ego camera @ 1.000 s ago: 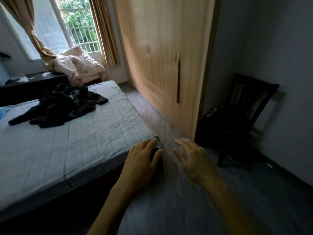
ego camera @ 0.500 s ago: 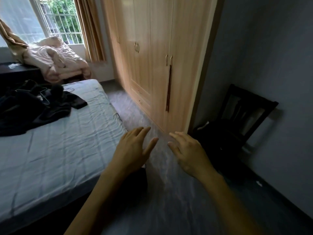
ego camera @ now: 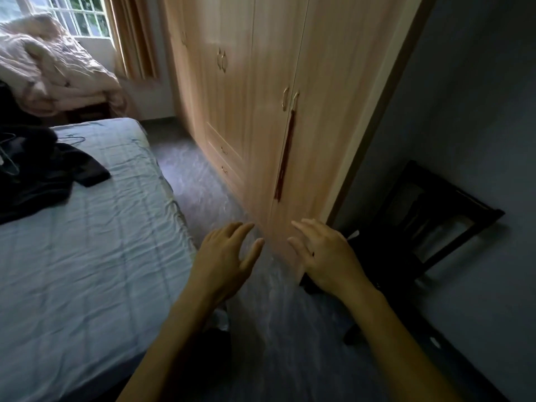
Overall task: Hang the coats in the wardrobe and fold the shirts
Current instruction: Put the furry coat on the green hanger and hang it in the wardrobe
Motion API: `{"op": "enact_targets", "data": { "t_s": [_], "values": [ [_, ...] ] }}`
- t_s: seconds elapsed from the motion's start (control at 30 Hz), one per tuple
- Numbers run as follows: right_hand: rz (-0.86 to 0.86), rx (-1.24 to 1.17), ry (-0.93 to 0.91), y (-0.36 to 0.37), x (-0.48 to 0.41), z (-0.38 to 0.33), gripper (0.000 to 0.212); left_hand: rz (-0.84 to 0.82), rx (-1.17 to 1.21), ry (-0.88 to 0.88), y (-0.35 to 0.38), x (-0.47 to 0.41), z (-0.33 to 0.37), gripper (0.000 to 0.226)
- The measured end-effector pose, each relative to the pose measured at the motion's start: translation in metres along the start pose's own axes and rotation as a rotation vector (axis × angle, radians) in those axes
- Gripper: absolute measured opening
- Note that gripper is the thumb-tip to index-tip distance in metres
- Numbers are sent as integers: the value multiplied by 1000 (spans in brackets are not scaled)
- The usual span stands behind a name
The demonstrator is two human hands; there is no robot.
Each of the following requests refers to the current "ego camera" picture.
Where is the red tassel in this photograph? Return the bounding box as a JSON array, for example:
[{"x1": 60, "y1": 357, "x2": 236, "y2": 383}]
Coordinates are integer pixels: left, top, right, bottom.
[{"x1": 274, "y1": 110, "x2": 296, "y2": 202}]

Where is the bed with light blue sheet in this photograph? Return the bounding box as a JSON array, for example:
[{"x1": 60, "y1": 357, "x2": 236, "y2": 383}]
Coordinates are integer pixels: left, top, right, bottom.
[{"x1": 0, "y1": 117, "x2": 198, "y2": 402}]

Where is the person's left hand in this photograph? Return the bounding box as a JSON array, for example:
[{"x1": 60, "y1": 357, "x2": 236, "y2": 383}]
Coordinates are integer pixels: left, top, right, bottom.
[{"x1": 188, "y1": 222, "x2": 265, "y2": 308}]

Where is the black clothing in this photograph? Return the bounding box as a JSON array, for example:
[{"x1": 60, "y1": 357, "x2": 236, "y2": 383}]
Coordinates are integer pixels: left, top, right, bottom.
[{"x1": 0, "y1": 81, "x2": 112, "y2": 225}]

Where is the thin wire clothes hanger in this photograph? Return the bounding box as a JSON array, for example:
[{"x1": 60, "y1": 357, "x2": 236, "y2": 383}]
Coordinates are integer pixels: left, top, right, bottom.
[{"x1": 0, "y1": 134, "x2": 86, "y2": 177}]

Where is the person's right hand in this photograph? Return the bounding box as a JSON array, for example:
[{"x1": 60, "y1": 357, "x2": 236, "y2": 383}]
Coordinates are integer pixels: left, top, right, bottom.
[{"x1": 287, "y1": 218, "x2": 374, "y2": 300}]

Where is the black wooden chair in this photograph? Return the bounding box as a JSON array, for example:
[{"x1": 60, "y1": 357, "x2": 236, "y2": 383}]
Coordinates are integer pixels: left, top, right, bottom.
[{"x1": 299, "y1": 160, "x2": 506, "y2": 346}]

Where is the person's right forearm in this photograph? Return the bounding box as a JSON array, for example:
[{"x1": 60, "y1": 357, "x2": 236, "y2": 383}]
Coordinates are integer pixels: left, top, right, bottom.
[{"x1": 335, "y1": 286, "x2": 463, "y2": 402}]

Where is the beige curtain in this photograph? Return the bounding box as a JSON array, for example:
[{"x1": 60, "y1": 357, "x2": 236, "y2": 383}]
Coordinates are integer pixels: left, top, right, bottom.
[{"x1": 102, "y1": 0, "x2": 161, "y2": 81}]

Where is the window with white grille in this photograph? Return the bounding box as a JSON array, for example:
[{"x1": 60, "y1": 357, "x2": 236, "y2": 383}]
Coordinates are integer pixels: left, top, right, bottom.
[{"x1": 0, "y1": 0, "x2": 111, "y2": 38}]

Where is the light wooden wardrobe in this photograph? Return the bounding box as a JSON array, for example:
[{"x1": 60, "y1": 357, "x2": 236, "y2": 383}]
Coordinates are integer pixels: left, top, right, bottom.
[{"x1": 161, "y1": 0, "x2": 439, "y2": 286}]

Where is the pink crumpled quilt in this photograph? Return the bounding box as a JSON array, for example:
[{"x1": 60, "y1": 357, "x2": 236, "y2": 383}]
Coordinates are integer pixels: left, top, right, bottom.
[{"x1": 0, "y1": 14, "x2": 131, "y2": 118}]

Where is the person's left forearm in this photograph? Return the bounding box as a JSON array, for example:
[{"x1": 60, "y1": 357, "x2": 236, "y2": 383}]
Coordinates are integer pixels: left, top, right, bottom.
[{"x1": 116, "y1": 294, "x2": 229, "y2": 402}]

